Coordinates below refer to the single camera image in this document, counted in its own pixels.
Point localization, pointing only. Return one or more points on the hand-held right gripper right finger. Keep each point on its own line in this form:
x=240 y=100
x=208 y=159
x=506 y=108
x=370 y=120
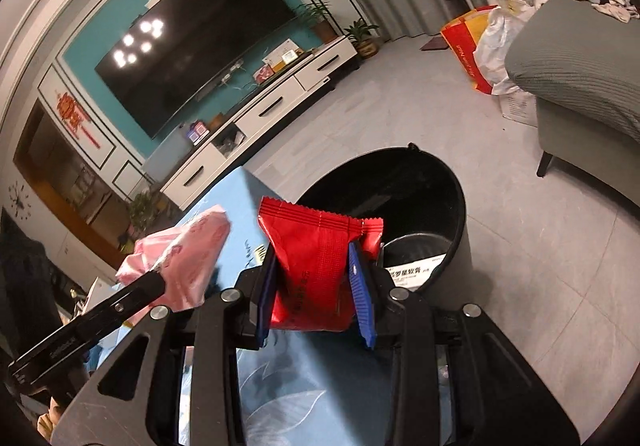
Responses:
x=362 y=296

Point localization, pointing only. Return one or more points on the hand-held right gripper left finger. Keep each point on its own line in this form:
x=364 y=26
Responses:
x=265 y=306

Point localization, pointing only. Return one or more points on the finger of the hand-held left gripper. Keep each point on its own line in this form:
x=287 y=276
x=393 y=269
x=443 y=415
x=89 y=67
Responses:
x=135 y=293

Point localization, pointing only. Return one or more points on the red snack packet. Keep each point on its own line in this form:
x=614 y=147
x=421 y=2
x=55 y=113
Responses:
x=315 y=266

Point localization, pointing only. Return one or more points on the pink snack packet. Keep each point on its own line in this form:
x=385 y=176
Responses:
x=190 y=251

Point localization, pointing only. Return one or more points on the black trash bin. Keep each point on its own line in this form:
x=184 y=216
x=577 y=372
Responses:
x=400 y=186

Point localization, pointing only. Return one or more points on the plain white box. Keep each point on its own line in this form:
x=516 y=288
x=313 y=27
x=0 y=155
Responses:
x=97 y=292

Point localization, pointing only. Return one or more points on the blue printed table cover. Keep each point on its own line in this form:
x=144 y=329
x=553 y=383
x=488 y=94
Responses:
x=300 y=376

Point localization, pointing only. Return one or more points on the bushy potted plant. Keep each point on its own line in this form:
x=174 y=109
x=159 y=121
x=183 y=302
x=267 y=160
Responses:
x=142 y=213

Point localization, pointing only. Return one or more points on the wooden framed display cabinet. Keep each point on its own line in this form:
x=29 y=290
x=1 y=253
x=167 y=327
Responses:
x=85 y=186

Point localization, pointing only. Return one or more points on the white television cabinet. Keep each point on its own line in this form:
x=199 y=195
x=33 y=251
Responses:
x=265 y=109

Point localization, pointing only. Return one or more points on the small red box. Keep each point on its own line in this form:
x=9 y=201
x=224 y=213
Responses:
x=262 y=72

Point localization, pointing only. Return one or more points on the white power strip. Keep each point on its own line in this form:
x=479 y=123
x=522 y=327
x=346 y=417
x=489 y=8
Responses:
x=231 y=72

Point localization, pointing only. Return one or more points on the white printed floor box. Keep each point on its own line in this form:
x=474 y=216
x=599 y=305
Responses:
x=517 y=106

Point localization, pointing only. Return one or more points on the small potted plant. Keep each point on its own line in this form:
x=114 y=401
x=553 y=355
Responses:
x=367 y=46

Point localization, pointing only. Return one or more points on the white card box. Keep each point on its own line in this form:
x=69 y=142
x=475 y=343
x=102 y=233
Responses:
x=285 y=52

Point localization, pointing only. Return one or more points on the brown door mat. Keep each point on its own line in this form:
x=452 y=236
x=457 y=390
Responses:
x=432 y=45

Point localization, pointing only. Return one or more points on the large black television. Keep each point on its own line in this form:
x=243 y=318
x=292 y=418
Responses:
x=200 y=41

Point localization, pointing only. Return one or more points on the red and yellow bag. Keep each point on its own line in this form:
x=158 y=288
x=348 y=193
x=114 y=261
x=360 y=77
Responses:
x=462 y=51

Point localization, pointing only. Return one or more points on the tall potted plant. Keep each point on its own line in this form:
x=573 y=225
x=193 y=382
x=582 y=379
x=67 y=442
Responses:
x=325 y=29

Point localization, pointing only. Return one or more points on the white plastic bag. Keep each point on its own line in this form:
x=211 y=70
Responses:
x=495 y=56

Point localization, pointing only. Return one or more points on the grey sofa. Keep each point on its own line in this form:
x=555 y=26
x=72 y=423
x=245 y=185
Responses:
x=575 y=61

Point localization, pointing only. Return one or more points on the black wall clock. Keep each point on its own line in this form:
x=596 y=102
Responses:
x=17 y=198

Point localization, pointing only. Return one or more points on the red knot wall ornament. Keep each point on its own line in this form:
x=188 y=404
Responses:
x=70 y=114

